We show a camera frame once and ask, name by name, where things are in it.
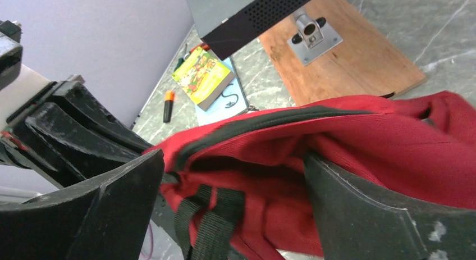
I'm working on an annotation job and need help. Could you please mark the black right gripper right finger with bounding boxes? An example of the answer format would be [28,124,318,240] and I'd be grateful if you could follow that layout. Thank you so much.
[304,154,475,259]

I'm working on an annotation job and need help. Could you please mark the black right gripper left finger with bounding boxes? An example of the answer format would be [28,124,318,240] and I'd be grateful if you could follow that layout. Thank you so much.
[1,150,164,259]

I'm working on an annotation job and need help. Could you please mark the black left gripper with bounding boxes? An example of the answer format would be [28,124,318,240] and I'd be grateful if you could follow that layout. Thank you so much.
[0,20,179,190]

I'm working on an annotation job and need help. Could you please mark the red backpack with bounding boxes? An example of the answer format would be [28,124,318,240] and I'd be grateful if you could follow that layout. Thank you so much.
[157,92,475,259]

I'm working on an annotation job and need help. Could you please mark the orange black marker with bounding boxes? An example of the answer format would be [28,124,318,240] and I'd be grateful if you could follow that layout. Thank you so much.
[163,90,175,123]

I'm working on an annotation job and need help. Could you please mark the green treehouse book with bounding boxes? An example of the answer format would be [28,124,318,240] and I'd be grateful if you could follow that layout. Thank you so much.
[172,46,235,111]

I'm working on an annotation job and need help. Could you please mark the light blue notebook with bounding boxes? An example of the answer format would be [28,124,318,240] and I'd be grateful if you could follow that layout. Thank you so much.
[195,57,249,126]

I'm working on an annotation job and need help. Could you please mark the wooden base board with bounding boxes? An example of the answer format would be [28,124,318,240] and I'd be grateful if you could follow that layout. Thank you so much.
[259,0,426,106]

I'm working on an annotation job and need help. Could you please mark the red handled adjustable wrench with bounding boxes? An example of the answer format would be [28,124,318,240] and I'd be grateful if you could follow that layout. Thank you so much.
[183,43,210,60]

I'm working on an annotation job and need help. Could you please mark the metal stand bracket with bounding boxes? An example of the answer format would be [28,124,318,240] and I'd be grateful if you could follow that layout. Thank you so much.
[287,7,343,66]

